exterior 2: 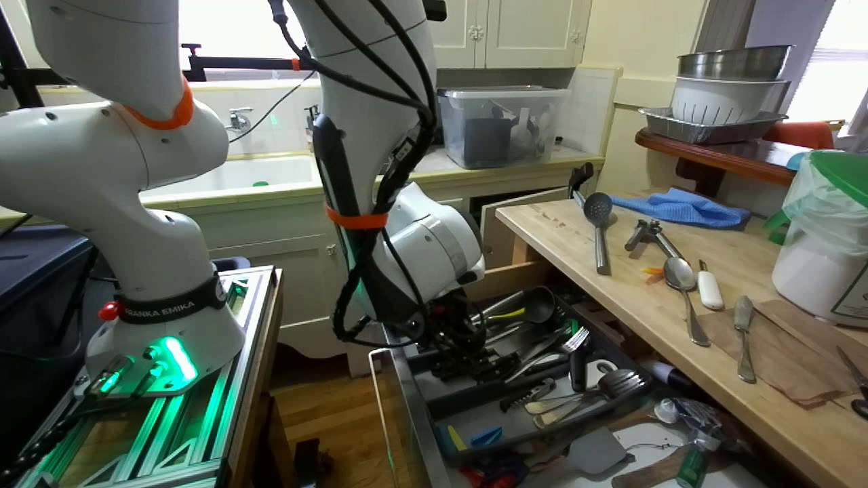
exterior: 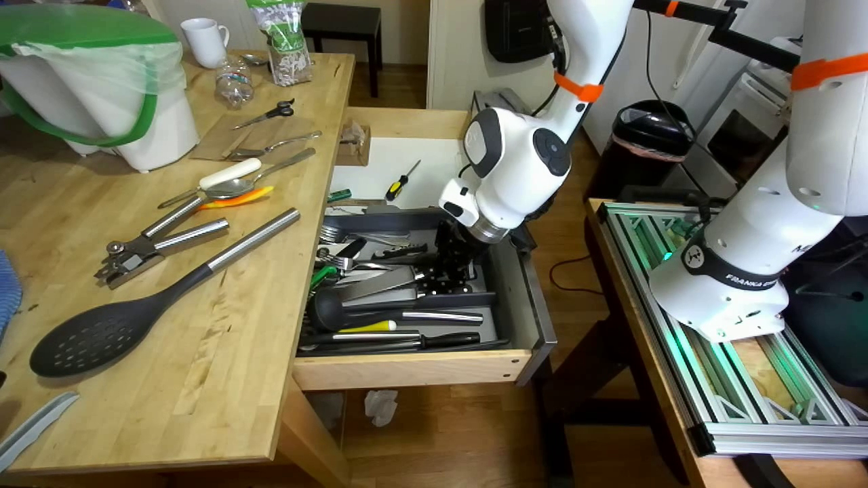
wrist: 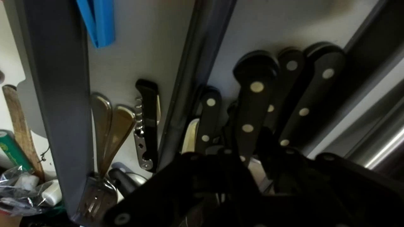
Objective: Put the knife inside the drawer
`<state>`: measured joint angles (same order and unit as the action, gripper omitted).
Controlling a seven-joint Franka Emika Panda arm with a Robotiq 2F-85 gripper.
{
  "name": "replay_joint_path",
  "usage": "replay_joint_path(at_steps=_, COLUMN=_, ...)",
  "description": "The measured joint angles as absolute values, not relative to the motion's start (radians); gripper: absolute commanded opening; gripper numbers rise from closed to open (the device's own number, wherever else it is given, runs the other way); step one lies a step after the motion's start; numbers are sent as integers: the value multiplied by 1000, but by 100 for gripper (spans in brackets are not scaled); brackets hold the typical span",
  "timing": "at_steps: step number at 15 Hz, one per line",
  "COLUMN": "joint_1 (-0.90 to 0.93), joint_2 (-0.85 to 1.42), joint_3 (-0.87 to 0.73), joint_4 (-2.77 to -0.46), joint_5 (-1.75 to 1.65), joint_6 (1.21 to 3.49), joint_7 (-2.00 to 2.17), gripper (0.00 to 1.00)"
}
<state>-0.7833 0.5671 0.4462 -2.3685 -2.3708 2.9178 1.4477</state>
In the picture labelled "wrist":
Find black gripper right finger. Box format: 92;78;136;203
268;149;404;227

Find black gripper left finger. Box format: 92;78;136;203
102;148;253;227

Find black steel corkscrew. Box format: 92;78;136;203
132;78;161;173

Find clear plastic bag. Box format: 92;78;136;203
0;165;64;218

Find gray cutlery tray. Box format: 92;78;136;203
13;0;404;222

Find green tube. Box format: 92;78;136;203
0;129;34;174

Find blue clip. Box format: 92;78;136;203
74;0;117;49

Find steel rod handle utensil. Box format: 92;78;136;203
352;121;404;174

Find gray tray spoon handle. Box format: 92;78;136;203
99;105;136;178

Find black riveted handle knife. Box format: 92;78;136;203
277;40;347;149
263;47;305;131
196;86;223;155
232;49;282;166

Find wooden handled utensil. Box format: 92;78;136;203
1;83;46;183

